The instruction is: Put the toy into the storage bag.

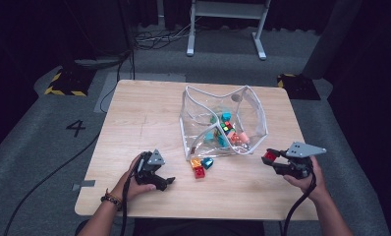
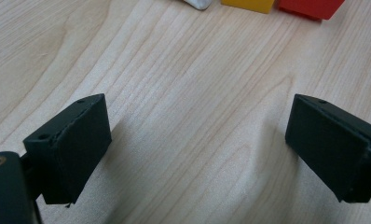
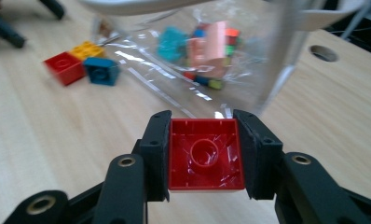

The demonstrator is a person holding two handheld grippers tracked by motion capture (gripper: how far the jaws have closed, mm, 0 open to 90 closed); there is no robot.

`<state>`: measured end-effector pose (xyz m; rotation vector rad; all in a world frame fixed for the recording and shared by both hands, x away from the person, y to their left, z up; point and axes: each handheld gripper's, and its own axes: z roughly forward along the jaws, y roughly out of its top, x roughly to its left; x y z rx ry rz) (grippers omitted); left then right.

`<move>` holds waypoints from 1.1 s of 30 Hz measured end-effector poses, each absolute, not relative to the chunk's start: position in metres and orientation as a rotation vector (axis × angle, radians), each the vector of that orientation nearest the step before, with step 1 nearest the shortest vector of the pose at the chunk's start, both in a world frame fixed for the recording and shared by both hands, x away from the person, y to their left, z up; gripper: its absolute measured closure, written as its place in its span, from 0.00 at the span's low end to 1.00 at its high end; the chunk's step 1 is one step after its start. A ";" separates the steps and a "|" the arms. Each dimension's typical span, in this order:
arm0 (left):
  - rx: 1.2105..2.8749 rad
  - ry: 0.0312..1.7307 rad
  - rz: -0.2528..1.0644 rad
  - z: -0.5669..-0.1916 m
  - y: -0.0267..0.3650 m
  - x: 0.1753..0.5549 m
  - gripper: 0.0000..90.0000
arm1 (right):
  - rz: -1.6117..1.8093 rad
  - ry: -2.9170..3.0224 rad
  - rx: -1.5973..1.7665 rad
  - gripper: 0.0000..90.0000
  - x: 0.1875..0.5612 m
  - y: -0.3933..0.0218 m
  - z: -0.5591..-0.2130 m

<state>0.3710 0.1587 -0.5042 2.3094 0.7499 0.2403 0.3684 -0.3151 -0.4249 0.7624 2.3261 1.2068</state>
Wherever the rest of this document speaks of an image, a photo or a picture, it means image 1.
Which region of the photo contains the person's right hand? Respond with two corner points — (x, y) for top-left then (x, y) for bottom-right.
(283, 156), (330, 204)

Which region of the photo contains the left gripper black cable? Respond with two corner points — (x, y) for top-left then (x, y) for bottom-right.
(119, 160), (142, 236)

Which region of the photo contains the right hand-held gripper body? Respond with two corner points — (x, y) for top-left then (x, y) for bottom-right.
(274, 141), (327, 180)

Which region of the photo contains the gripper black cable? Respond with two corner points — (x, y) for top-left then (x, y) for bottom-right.
(281, 173), (317, 236)
(119, 160), (142, 236)

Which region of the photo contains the bundle of floor cables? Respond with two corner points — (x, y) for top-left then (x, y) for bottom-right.
(134, 18), (201, 51)

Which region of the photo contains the person's dark clothing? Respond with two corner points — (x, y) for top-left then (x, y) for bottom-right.
(133, 218), (266, 236)

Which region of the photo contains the long pink toy block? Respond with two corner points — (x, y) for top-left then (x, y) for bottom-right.
(237, 131), (251, 146)

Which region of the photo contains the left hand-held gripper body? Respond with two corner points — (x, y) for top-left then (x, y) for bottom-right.
(134, 148), (166, 185)

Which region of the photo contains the white desk frame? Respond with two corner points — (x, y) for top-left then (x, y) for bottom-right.
(186, 0), (272, 61)

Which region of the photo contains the dark stand base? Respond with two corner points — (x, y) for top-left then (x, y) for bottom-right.
(74, 56), (131, 71)

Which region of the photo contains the clear plastic bag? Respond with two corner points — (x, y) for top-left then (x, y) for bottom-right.
(179, 83), (269, 161)

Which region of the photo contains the grey tape piece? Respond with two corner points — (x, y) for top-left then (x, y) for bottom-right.
(71, 179), (96, 192)

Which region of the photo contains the black yellow striped base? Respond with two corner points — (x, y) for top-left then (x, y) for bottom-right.
(44, 67), (96, 97)
(276, 73), (321, 101)

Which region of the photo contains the person's left hand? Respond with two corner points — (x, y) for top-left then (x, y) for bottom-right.
(111, 154), (157, 202)

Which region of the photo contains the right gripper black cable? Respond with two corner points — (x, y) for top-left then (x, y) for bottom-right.
(281, 173), (317, 236)

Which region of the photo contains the looped black floor cable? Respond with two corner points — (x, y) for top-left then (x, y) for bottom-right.
(99, 48), (136, 114)

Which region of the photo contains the beaded bracelet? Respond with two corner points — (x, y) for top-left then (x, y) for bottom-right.
(100, 187), (124, 211)

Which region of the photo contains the long black floor cable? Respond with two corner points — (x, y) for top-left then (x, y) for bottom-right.
(3, 131), (102, 236)

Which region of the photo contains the multicoloured puzzle cube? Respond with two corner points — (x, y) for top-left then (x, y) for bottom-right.
(220, 121), (235, 134)

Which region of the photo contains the grey curtain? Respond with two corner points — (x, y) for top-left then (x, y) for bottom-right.
(303, 0), (363, 81)

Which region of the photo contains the blue toy block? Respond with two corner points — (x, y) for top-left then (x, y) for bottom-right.
(201, 156), (215, 170)

